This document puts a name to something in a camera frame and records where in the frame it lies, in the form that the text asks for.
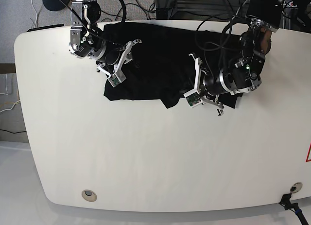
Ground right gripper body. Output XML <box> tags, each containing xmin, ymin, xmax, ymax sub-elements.
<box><xmin>96</xmin><ymin>38</ymin><xmax>142</xmax><ymax>79</ymax></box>

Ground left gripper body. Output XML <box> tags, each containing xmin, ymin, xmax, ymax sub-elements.
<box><xmin>189</xmin><ymin>53</ymin><xmax>224</xmax><ymax>116</ymax></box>

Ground black T-shirt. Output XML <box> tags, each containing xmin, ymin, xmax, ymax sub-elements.
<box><xmin>96</xmin><ymin>22</ymin><xmax>251</xmax><ymax>110</ymax></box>

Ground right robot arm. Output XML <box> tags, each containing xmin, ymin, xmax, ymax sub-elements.
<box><xmin>69</xmin><ymin>0</ymin><xmax>142</xmax><ymax>87</ymax></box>

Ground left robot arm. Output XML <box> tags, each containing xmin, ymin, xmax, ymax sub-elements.
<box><xmin>184</xmin><ymin>0</ymin><xmax>283</xmax><ymax>116</ymax></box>

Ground black round stand base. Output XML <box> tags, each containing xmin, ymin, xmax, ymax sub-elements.
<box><xmin>42</xmin><ymin>0</ymin><xmax>70</xmax><ymax>11</ymax></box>

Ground red warning sticker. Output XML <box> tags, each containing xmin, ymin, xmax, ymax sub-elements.
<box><xmin>306</xmin><ymin>145</ymin><xmax>311</xmax><ymax>162</ymax></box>

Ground right table grommet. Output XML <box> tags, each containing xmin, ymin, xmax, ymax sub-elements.
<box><xmin>290</xmin><ymin>182</ymin><xmax>303</xmax><ymax>193</ymax></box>

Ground table grommet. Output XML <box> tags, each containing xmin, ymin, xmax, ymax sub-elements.
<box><xmin>290</xmin><ymin>182</ymin><xmax>303</xmax><ymax>193</ymax></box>
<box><xmin>82</xmin><ymin>190</ymin><xmax>97</xmax><ymax>202</ymax></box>

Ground left table grommet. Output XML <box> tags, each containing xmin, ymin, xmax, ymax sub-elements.
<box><xmin>82</xmin><ymin>190</ymin><xmax>97</xmax><ymax>202</ymax></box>

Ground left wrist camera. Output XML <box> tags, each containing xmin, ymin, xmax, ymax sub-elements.
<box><xmin>184</xmin><ymin>89</ymin><xmax>203</xmax><ymax>108</ymax></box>

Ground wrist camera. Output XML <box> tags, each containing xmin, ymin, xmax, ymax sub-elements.
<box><xmin>184</xmin><ymin>89</ymin><xmax>203</xmax><ymax>108</ymax></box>
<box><xmin>108</xmin><ymin>71</ymin><xmax>126</xmax><ymax>87</ymax></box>

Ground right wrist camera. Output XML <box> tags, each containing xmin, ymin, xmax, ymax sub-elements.
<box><xmin>108</xmin><ymin>71</ymin><xmax>126</xmax><ymax>87</ymax></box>

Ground aluminium frame post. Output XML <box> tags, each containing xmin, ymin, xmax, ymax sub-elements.
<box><xmin>154</xmin><ymin>0</ymin><xmax>176</xmax><ymax>20</ymax></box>

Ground black clamp with cable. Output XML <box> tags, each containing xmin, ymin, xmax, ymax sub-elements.
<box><xmin>279</xmin><ymin>193</ymin><xmax>309</xmax><ymax>225</ymax></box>

